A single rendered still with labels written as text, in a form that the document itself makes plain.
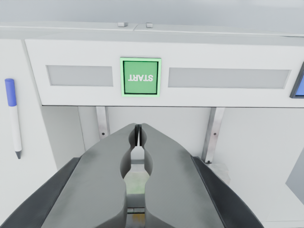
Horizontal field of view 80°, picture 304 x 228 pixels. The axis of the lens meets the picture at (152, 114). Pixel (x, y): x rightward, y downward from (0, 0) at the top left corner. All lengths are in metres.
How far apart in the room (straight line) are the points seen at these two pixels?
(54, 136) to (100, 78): 0.14
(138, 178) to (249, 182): 0.36
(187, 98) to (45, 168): 0.28
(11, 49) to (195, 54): 0.24
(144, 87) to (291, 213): 0.82
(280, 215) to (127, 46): 0.84
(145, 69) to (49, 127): 0.19
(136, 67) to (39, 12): 1.13
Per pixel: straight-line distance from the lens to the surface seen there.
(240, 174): 0.65
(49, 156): 0.37
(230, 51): 0.29
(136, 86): 0.27
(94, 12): 1.25
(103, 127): 0.44
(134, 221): 0.60
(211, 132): 0.47
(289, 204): 1.00
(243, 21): 1.36
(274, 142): 0.62
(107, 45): 0.26
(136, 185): 0.51
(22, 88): 0.32
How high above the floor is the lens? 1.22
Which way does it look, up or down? 62 degrees down
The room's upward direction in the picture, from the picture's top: 175 degrees clockwise
